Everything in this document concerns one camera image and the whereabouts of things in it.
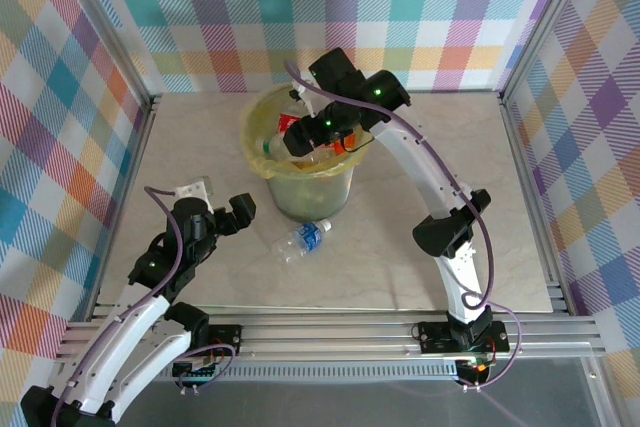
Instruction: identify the grey slotted cable duct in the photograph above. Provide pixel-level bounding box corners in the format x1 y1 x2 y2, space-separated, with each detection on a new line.
154 364 464 383

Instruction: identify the orange black controller board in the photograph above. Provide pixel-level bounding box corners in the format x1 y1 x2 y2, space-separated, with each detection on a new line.
457 357 494 383

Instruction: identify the green terminal controller board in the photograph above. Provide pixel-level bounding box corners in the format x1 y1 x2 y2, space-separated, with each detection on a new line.
172 360 221 382

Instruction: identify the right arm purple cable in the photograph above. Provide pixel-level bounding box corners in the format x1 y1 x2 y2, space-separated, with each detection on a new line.
283 59 524 393

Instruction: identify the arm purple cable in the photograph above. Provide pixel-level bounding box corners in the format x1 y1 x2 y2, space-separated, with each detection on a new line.
49 186 236 427
283 59 524 393

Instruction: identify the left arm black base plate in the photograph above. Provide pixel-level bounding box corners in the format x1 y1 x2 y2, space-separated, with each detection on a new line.
199 322 244 359

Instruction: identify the aluminium frame post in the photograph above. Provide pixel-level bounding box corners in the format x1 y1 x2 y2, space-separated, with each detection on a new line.
47 0 164 106
499 0 599 103

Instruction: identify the slim blue label water bottle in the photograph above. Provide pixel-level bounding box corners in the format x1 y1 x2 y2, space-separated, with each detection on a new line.
271 218 334 264

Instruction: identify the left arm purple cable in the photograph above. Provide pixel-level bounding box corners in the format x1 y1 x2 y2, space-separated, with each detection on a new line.
49 186 236 427

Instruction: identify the green bin with yellow bag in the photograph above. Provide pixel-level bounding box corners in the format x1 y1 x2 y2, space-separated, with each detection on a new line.
239 84 374 179

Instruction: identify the translucent green plastic bin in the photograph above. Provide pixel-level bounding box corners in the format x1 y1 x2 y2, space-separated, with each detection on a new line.
264 164 357 222

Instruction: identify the green label clear bottle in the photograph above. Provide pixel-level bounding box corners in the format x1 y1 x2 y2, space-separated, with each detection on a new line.
255 134 289 158

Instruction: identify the long aluminium mounting rail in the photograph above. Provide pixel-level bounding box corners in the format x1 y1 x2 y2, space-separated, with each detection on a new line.
57 304 609 363

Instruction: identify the aluminium table side rail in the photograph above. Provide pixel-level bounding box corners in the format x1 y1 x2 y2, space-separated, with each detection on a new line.
499 96 576 316
89 99 161 318

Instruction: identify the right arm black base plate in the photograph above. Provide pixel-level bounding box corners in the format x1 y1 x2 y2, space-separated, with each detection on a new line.
416 319 511 354

